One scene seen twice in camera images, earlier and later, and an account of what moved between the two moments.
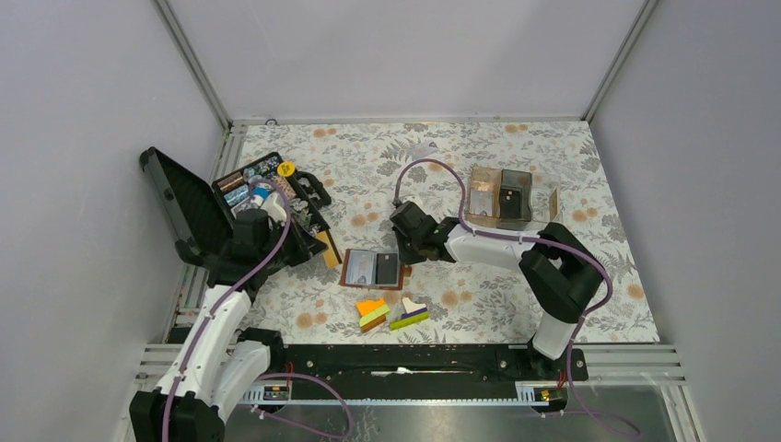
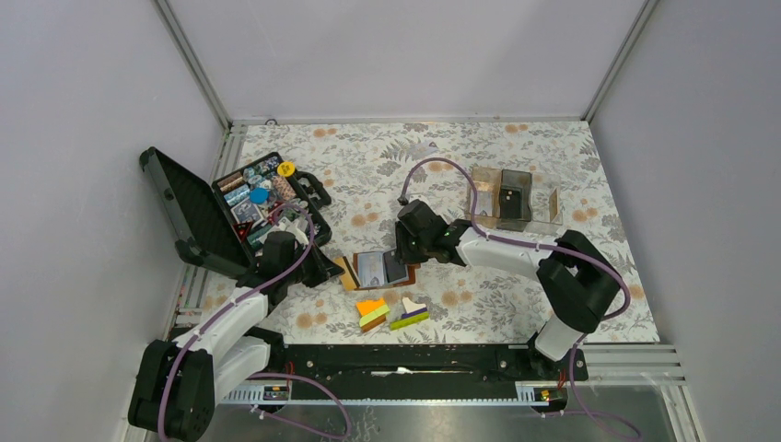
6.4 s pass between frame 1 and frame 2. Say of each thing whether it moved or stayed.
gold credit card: moved
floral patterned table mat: stayed
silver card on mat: stayed
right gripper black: stayed
